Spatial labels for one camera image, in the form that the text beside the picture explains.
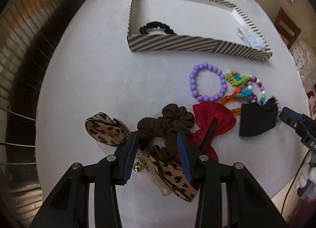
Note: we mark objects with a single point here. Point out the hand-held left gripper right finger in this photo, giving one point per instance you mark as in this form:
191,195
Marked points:
185,161

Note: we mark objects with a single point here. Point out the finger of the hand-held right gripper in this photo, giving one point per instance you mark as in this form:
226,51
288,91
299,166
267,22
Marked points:
290,116

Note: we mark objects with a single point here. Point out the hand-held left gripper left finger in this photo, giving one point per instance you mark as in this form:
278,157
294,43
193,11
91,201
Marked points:
130,159

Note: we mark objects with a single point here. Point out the black cloth headband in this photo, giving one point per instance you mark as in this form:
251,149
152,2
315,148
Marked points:
254,119

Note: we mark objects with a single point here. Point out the brown scrunchie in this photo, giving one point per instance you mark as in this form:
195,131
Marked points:
153,126

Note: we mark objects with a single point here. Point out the red bow hair clip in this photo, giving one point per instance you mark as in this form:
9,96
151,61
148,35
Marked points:
222,119

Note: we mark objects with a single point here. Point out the striped cardboard box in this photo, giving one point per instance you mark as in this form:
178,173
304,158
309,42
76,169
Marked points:
172,42

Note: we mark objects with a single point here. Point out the floral cloth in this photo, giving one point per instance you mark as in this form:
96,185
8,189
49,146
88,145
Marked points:
306,60

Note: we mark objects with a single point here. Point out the light blue fuzzy scrunchie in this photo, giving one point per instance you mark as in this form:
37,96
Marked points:
254,40

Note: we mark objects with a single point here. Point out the wooden chair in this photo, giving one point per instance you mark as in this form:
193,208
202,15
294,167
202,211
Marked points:
293,30

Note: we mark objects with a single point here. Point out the black scrunchie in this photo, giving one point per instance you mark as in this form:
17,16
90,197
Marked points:
148,26

